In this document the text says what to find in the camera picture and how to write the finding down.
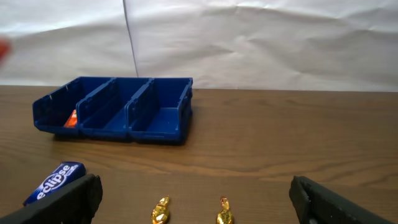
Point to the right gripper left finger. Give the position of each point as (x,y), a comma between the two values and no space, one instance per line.
(71,202)

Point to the gold wrapped candy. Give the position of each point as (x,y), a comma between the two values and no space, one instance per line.
(225,215)
(161,213)

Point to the orange candy box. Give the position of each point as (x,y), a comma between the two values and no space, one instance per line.
(71,120)

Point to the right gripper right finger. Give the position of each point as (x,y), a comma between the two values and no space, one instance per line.
(323,208)

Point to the blue tray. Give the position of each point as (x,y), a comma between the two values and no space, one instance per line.
(161,124)

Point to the blue candy pack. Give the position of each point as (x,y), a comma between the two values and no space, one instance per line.
(56,180)

